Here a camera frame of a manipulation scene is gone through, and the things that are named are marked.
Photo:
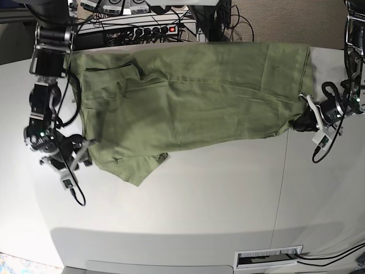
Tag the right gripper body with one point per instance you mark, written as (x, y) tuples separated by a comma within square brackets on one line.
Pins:
[(64, 154)]

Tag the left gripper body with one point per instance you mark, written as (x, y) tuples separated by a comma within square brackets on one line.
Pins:
[(328, 113)]

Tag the green T-shirt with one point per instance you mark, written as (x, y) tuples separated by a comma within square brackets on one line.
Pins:
[(141, 106)]

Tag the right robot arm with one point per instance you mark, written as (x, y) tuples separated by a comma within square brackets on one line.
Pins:
[(51, 59)]

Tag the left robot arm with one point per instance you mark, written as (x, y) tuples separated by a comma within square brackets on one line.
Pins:
[(353, 88)]

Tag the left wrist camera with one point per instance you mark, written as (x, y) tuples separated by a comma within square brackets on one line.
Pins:
[(322, 140)]

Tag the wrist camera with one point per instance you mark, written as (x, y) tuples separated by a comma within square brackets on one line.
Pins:
[(67, 183), (322, 140)]

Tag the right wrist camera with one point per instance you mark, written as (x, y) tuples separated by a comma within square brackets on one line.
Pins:
[(67, 183)]

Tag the table cable grommet slot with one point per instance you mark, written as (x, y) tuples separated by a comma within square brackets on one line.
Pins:
[(267, 258)]

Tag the black power strip red switch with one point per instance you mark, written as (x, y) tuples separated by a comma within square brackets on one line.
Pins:
[(163, 31)]

